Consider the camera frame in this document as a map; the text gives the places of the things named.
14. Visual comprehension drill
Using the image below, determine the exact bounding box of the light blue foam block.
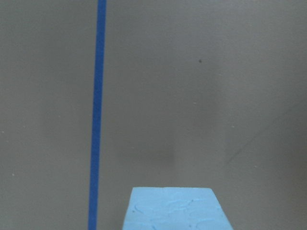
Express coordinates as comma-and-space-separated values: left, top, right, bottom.
122, 187, 233, 230

